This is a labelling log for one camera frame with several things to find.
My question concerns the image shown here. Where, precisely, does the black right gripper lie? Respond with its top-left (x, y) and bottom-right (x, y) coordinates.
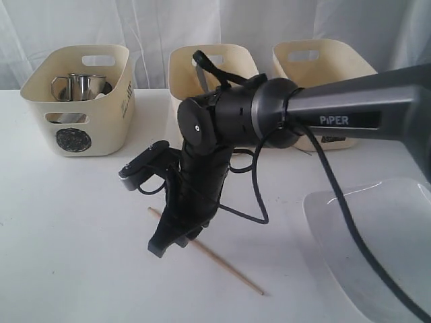
top-left (147, 83), bottom-right (259, 258)

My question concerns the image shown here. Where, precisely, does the stainless steel table knife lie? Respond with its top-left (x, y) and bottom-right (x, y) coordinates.
top-left (195, 63), bottom-right (209, 93)

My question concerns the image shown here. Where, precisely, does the stainless steel bowl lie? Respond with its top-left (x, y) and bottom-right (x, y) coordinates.
top-left (55, 82), bottom-right (112, 102)

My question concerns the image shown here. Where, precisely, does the white square ceramic plate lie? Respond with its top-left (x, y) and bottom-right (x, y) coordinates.
top-left (303, 178), bottom-right (430, 322)

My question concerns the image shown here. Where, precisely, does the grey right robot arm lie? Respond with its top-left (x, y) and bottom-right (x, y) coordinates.
top-left (148, 64), bottom-right (430, 256)

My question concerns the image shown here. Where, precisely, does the cream bin with circle mark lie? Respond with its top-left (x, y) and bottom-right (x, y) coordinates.
top-left (20, 44), bottom-right (135, 157)

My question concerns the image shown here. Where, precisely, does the small metal pin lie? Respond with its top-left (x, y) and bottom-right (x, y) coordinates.
top-left (297, 149), bottom-right (312, 156)

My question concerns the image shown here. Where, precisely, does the cream bin with triangle mark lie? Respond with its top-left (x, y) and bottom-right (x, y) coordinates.
top-left (168, 44), bottom-right (259, 111)

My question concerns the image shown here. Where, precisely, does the cream bin with square mark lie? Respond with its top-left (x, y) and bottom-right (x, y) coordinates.
top-left (272, 38), bottom-right (380, 152)

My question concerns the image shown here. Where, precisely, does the white curtain backdrop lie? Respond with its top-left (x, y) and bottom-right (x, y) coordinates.
top-left (1, 1), bottom-right (430, 89)

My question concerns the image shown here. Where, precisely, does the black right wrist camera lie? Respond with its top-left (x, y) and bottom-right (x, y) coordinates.
top-left (119, 140), bottom-right (181, 196)

